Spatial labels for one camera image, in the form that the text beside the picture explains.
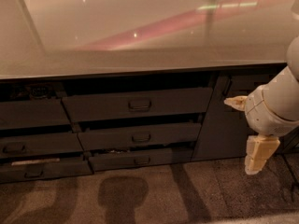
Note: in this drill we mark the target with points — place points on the dark grey cabinet door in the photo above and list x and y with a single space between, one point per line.
225 131

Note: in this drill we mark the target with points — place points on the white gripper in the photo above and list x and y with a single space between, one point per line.
261 113

